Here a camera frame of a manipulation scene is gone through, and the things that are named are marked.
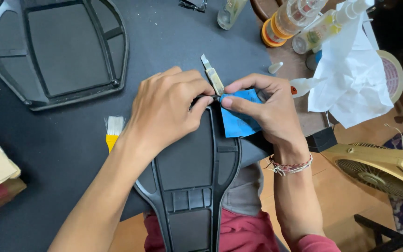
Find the person's right hand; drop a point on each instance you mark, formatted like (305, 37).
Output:
(278, 112)

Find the person's left hand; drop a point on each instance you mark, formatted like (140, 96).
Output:
(159, 105)

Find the blue sandpaper piece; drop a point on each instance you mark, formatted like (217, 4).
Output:
(238, 122)

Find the black plastic seat frame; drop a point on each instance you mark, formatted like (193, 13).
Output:
(65, 45)
(187, 157)

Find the white glue bottle orange tip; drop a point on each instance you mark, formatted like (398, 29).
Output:
(301, 87)

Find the small white cap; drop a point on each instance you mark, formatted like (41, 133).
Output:
(275, 68)

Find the yellow brush white bristles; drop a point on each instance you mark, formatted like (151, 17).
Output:
(114, 129)

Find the small black box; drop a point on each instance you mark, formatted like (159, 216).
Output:
(322, 140)

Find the beige utility knife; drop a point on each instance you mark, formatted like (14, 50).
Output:
(213, 77)

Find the blue round lid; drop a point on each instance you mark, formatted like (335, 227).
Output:
(315, 60)

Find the black table mat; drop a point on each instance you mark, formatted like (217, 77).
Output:
(173, 38)

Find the grey shirt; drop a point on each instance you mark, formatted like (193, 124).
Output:
(243, 189)

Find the clear spray bottle yellow label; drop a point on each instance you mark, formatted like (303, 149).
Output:
(318, 31)

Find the clear bottle orange cap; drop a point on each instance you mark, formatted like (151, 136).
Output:
(289, 19)

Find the brown wooden bowl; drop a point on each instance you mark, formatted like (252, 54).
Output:
(262, 8)

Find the black crumpled wrapper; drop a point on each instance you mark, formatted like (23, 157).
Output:
(193, 4)

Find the clear glass bottle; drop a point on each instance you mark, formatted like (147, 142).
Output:
(229, 12)

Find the beige box fan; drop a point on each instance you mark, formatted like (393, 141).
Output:
(380, 171)

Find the beige tape roll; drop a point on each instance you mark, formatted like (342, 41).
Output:
(394, 73)

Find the red trousers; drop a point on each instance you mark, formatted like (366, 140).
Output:
(243, 234)

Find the black metal stool frame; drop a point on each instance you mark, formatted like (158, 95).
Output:
(387, 234)

